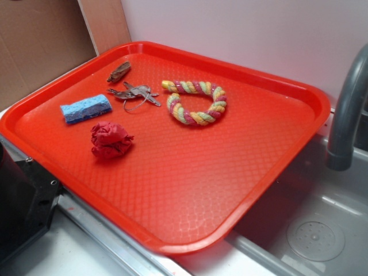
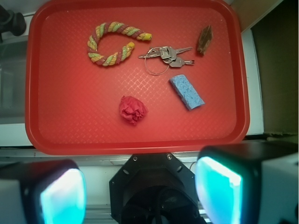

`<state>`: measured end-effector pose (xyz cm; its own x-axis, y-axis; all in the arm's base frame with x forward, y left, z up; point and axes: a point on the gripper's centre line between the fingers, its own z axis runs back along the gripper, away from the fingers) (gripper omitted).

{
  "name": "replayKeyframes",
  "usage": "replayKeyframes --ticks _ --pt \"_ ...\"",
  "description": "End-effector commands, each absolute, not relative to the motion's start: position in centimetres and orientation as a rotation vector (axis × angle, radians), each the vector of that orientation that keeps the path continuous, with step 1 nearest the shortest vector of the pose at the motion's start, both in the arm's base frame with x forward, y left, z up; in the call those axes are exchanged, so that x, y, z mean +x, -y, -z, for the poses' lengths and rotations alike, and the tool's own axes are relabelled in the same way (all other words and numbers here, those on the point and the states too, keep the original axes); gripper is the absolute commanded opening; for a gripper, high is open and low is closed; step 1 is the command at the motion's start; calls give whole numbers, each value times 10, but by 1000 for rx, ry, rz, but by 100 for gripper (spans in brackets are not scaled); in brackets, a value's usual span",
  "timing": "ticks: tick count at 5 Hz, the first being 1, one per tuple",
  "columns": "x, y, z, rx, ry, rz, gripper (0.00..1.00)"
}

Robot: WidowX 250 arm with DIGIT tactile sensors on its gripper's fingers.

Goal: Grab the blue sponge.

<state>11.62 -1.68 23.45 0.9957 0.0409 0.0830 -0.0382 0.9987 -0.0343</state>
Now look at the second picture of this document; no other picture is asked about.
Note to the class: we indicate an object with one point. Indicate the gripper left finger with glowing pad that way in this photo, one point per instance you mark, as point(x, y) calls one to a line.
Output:
point(47, 192)

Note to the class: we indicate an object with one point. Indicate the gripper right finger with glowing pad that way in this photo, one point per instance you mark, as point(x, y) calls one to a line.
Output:
point(255, 182)

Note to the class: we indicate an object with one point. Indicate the blue sponge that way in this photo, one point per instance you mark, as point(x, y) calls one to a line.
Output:
point(186, 91)

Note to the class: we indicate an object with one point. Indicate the crumpled red paper ball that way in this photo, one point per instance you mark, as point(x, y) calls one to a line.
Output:
point(132, 109)

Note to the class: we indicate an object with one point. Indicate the red plastic tray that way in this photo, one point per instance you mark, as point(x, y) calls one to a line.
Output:
point(134, 76)

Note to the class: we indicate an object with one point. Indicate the brown wood piece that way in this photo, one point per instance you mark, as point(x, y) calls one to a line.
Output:
point(204, 39)

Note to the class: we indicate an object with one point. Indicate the black knob device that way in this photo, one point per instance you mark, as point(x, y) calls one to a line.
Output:
point(11, 22)

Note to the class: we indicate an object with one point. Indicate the black octagonal mount plate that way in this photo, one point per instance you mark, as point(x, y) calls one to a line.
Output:
point(154, 189)

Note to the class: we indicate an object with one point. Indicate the silver key bunch on ring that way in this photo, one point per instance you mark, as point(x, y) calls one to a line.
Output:
point(168, 55)

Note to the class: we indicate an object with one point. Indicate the multicolour twisted rope toy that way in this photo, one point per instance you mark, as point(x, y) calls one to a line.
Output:
point(126, 50)

